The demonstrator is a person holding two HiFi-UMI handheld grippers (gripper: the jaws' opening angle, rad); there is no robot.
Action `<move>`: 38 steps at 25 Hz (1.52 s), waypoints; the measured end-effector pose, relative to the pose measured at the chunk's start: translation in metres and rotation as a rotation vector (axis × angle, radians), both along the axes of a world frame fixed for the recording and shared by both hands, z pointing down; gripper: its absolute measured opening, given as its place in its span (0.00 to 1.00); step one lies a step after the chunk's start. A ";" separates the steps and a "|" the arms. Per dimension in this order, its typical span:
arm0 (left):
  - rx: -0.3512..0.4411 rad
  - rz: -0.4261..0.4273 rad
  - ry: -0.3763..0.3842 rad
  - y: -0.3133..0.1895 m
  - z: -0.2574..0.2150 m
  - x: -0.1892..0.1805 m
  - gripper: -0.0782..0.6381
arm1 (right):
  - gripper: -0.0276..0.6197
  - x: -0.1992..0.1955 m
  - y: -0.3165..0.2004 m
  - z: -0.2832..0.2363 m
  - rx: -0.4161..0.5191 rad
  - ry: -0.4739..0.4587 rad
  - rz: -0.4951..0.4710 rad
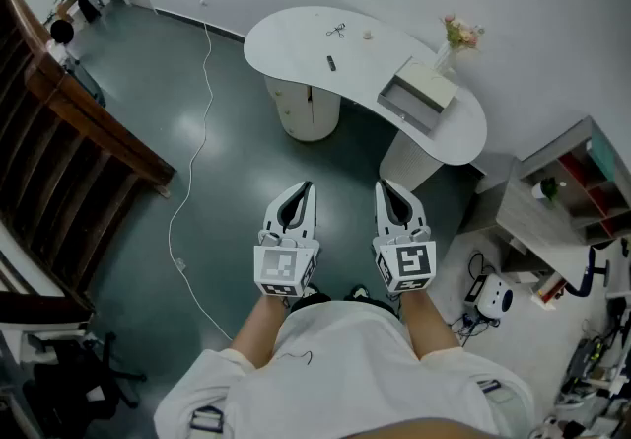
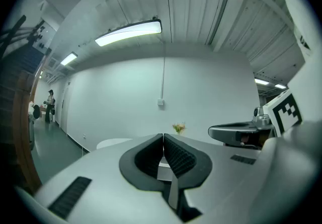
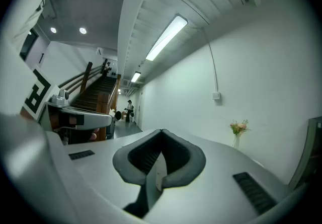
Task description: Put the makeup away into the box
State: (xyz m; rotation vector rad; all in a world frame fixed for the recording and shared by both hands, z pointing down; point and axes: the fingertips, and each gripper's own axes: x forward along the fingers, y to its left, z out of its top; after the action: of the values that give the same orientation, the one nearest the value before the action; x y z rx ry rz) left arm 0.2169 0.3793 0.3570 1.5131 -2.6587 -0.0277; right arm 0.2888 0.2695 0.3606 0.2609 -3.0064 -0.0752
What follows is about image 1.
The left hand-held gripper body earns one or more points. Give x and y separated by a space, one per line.
283 264

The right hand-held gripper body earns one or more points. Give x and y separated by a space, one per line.
409 262

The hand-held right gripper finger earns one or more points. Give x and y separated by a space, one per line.
382 212
413 210

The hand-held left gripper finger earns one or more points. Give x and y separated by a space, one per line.
274 204
311 210

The cream box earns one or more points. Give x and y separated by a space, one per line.
421 87

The small black rectangular bar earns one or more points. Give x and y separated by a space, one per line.
331 63

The black metal eyelash curler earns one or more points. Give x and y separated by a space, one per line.
335 29

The person's right forearm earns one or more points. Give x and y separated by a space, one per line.
429 323

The person's left forearm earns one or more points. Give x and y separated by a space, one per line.
259 328

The white kidney-shaped table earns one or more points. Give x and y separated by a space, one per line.
301 40

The teal box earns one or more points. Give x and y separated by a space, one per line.
602 156

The person's left shoe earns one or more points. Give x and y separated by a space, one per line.
311 290

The person's shoe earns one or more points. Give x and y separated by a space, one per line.
358 292
311 290

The person's black shorts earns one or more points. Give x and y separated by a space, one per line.
310 302

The person's right shoe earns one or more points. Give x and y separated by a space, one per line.
358 292

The white round robot device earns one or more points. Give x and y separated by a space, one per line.
495 296

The person's white shirt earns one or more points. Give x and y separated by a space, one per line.
345 378

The small potted plant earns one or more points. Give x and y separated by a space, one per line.
546 189

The grey wooden shelf unit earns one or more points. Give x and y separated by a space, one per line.
547 225

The white ribbed vase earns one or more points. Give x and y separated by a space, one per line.
443 61

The blue chair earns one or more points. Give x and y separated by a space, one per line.
589 271

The pink flower bouquet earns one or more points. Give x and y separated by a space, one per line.
461 32

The brown wooden stair railing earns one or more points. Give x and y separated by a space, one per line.
74 131

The black office chair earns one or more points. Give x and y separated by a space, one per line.
84 378

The white ribbed round pedestal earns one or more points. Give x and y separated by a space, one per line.
409 163

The cream round drawer pedestal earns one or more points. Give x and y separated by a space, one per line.
301 109

